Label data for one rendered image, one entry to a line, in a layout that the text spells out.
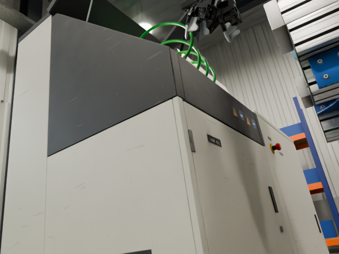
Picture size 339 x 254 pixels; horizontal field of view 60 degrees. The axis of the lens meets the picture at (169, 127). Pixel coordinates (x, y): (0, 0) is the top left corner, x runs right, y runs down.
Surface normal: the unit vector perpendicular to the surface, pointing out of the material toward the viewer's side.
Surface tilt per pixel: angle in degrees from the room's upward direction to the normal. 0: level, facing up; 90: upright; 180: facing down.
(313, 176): 90
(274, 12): 90
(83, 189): 90
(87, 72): 90
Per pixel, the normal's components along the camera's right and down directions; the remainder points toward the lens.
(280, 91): -0.51, -0.27
